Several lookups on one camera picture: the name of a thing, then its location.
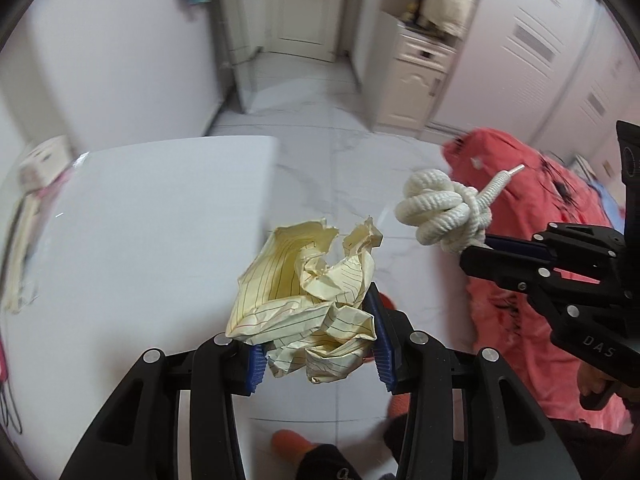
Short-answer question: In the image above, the yellow lined paper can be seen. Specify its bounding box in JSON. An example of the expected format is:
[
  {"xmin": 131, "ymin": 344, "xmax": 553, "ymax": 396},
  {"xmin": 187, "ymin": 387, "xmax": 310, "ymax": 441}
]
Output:
[{"xmin": 226, "ymin": 218, "xmax": 383, "ymax": 384}]

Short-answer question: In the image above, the white knotted rope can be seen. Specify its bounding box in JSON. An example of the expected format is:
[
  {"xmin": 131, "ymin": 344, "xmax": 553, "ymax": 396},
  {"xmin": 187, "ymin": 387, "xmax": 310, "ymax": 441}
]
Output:
[{"xmin": 392, "ymin": 162, "xmax": 527, "ymax": 256}]

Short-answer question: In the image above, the red trash bin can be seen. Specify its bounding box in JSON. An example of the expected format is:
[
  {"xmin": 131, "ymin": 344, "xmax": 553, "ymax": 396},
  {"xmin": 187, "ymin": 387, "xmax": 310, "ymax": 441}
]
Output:
[{"xmin": 363, "ymin": 285, "xmax": 397, "ymax": 361}]

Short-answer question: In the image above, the right hand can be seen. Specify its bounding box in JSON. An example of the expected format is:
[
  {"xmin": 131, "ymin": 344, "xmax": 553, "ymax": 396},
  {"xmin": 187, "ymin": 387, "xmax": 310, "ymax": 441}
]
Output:
[{"xmin": 577, "ymin": 363, "xmax": 626, "ymax": 411}]

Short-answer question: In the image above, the pink bed cover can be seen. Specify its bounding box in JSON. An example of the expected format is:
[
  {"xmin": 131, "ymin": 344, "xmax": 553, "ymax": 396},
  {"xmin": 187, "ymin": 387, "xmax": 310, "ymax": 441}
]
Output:
[{"xmin": 442, "ymin": 129, "xmax": 639, "ymax": 432}]

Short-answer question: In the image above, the orange right slipper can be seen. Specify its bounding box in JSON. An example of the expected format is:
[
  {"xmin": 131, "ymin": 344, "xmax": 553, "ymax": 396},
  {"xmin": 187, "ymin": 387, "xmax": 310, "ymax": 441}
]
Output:
[{"xmin": 387, "ymin": 393, "xmax": 410, "ymax": 419}]

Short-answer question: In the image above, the orange slipper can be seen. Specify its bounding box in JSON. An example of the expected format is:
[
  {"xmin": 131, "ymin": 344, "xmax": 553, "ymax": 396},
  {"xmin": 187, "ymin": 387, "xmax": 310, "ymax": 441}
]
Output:
[
  {"xmin": 387, "ymin": 393, "xmax": 410, "ymax": 419},
  {"xmin": 270, "ymin": 429, "xmax": 317, "ymax": 467}
]

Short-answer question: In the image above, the orange left slipper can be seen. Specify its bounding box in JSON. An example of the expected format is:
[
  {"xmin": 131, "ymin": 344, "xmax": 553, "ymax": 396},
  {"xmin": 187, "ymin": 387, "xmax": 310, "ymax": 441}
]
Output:
[{"xmin": 270, "ymin": 429, "xmax": 317, "ymax": 467}]

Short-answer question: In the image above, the cream bedside cabinet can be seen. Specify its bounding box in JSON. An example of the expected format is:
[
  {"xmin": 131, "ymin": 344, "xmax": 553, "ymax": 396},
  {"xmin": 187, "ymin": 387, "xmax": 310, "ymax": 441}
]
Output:
[{"xmin": 362, "ymin": 12, "xmax": 456, "ymax": 133}]

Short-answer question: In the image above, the open book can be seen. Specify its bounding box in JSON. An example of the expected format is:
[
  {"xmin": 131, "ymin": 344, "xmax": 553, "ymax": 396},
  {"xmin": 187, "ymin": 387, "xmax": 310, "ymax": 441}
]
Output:
[{"xmin": 1, "ymin": 184, "xmax": 58, "ymax": 314}]

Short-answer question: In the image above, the floral tissue box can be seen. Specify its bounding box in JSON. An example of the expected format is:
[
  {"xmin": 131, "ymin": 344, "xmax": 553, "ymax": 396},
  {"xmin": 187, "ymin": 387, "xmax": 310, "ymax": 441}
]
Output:
[{"xmin": 18, "ymin": 136, "xmax": 73, "ymax": 193}]

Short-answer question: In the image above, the white door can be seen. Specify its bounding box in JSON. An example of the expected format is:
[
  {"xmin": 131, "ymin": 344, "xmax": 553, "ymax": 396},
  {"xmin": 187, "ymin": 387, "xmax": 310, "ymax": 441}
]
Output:
[{"xmin": 266, "ymin": 0, "xmax": 344, "ymax": 63}]

